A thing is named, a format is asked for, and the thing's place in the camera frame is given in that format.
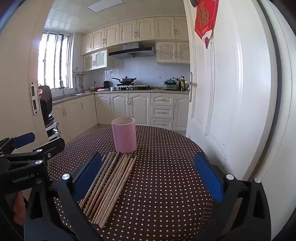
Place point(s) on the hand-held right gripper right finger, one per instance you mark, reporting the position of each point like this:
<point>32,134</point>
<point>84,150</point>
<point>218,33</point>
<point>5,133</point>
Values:
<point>208,178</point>

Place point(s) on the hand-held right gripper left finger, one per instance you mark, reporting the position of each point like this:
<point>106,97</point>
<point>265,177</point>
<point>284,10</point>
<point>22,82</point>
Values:
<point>87,176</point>

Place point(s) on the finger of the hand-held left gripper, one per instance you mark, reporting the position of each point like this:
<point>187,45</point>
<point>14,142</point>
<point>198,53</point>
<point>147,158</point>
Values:
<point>54,147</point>
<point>23,139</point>

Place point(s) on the bundle of wooden chopsticks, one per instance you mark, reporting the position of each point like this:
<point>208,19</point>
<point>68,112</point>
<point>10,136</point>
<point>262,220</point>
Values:
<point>111,190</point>

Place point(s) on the pink cylindrical cup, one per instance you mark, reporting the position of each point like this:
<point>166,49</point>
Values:
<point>123,139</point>

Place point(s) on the person's left hand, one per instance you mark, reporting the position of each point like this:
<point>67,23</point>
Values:
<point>19,207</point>

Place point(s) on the metal door strike plate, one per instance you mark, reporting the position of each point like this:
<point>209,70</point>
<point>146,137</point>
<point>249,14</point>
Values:
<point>34,98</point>

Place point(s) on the dark brown rounded object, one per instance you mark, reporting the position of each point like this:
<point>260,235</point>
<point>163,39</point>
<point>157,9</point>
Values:
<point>45,99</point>

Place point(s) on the brown polka dot tablecloth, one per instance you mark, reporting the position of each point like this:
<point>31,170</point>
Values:
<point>161,173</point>

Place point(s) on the chrome sink faucet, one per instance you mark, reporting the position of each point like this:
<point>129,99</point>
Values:
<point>62,88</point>

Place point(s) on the cream cabinet drawer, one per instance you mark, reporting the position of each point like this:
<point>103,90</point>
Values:
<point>162,99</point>
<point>161,112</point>
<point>161,124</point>

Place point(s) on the red flat dish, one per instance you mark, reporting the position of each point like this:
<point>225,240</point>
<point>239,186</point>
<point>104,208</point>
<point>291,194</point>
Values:
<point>100,88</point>

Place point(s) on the cream base cabinets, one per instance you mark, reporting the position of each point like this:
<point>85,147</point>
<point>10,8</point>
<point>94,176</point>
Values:
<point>129,109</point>

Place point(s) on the black electric kettle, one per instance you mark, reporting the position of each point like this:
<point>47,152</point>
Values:
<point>106,84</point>

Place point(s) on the barred kitchen window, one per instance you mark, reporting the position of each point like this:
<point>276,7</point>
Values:
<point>55,60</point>

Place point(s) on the white panelled door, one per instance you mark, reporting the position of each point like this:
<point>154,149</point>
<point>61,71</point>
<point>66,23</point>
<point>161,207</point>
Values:
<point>231,92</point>

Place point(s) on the clear bottle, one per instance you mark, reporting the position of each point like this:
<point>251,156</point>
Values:
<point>187,86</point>

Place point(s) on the cream lattice door cabinet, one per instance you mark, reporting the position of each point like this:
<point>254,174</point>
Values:
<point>173,52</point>
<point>95,59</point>

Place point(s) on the green yellow bottle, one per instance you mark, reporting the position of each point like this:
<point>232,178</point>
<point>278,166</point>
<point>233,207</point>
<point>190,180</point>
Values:
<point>182,84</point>

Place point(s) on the black wok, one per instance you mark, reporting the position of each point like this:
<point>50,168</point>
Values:
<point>126,81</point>

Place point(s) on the gas stove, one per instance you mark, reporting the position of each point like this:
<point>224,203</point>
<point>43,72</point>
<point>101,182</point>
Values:
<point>136,87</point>

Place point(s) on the green countertop appliance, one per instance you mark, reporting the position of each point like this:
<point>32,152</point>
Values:
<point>170,84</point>

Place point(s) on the black steel range hood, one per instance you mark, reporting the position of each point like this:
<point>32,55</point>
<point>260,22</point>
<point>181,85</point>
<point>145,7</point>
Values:
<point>131,52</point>

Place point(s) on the flat ceiling light panel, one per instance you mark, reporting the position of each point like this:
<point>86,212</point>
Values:
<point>104,5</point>

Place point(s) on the red paper door decoration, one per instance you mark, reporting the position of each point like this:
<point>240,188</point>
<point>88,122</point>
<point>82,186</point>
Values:
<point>205,20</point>

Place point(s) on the metal frame chair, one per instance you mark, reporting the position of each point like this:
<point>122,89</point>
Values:
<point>53,131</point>

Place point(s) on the metal wall utensil rack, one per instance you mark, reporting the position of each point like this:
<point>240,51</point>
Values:
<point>79,75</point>

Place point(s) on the row of cream wall cabinets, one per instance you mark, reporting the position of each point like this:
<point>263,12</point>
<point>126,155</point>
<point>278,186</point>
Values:
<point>138,30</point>

